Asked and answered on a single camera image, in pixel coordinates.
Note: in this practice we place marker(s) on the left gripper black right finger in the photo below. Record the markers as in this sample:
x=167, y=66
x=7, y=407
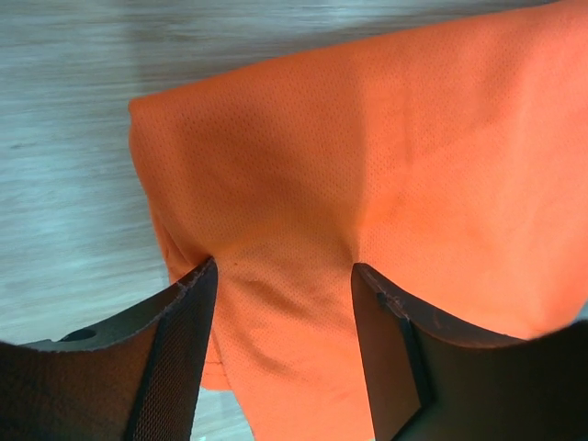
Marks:
x=431, y=376

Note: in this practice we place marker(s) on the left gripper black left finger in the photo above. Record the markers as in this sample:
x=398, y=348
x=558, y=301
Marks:
x=132, y=376

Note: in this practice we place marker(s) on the orange t-shirt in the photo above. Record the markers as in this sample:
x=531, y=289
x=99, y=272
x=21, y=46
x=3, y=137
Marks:
x=452, y=158

